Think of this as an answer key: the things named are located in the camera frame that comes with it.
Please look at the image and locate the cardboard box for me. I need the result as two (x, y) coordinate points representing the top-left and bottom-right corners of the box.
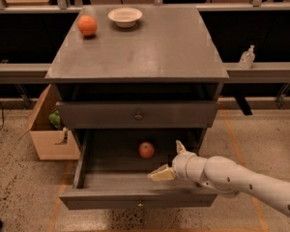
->
(19, 85), (80, 160)

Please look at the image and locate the orange fruit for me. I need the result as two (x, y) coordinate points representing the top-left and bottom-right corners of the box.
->
(77, 15), (98, 37)

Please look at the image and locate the red apple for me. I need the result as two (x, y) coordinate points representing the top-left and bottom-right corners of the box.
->
(138, 142), (155, 159)

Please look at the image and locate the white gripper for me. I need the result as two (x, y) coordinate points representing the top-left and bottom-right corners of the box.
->
(148, 140), (207, 182)

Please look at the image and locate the closed grey top drawer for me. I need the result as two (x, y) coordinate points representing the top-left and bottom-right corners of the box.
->
(56, 101), (218, 129)

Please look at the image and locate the open grey middle drawer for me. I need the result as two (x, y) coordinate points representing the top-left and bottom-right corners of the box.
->
(61, 129), (217, 210)

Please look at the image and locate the grey wooden drawer cabinet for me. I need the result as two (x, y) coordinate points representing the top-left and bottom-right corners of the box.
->
(44, 5), (230, 147)

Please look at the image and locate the white ceramic bowl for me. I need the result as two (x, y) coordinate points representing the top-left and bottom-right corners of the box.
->
(108, 8), (143, 28)

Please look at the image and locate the clear sanitizer pump bottle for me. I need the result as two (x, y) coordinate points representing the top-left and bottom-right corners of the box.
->
(239, 44), (255, 69)

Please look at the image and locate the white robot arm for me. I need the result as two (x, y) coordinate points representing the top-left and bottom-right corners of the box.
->
(148, 140), (290, 218)

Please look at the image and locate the grey metal railing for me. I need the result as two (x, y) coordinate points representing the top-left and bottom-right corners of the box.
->
(0, 62), (290, 84)

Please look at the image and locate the green object in box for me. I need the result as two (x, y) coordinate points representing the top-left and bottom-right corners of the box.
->
(48, 110), (63, 131)

